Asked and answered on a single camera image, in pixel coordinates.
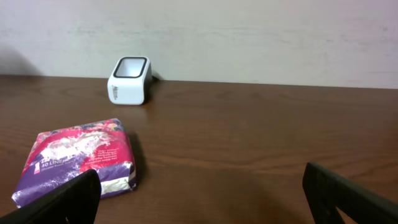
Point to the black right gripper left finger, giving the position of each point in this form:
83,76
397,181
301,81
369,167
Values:
76,201

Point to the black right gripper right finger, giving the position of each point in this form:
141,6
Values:
327,193

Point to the pink purple liner pack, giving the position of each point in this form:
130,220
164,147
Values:
60,155

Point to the white barcode scanner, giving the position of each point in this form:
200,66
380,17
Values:
130,81

